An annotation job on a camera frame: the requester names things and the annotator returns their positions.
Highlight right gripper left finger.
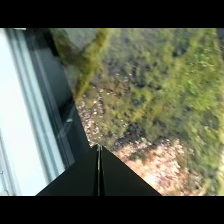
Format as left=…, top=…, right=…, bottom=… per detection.
left=36, top=143, right=100, bottom=197

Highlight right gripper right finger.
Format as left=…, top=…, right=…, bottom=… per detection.
left=99, top=144, right=162, bottom=197

